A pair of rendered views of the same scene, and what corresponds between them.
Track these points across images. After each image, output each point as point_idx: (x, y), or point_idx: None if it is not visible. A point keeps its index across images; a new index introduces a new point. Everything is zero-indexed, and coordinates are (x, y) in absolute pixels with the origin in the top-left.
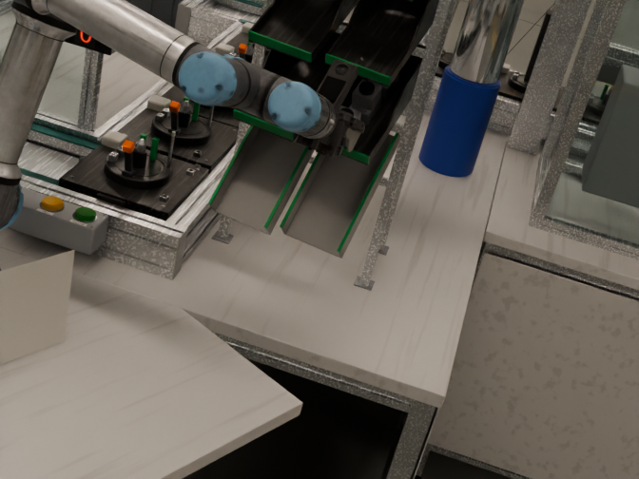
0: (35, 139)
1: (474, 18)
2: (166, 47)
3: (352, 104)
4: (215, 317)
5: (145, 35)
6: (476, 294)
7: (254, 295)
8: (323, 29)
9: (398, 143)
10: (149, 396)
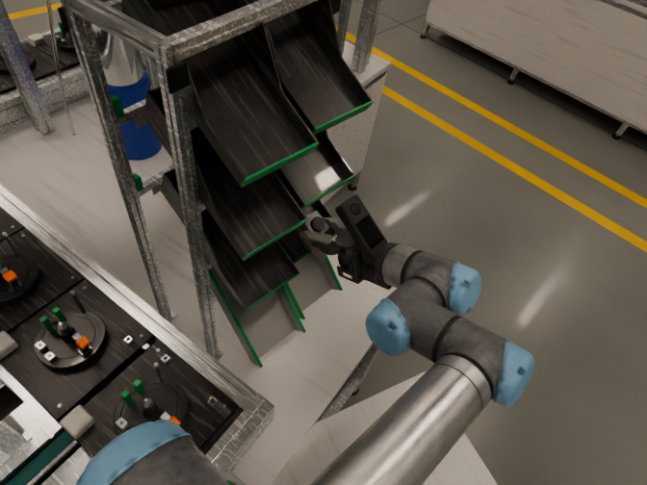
0: None
1: (110, 35)
2: (480, 403)
3: None
4: (328, 399)
5: (463, 425)
6: None
7: (300, 358)
8: (264, 185)
9: None
10: (424, 484)
